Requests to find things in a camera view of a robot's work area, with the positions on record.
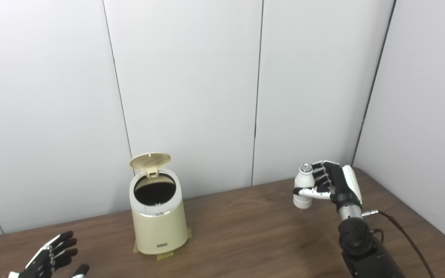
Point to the cream-colored lidded bin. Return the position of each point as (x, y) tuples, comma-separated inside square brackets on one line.
[(158, 231)]

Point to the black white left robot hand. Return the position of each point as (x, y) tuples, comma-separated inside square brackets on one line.
[(43, 262)]

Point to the small white plastic bottle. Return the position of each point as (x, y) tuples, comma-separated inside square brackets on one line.
[(303, 179)]

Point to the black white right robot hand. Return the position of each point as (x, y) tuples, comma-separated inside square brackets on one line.
[(340, 183)]

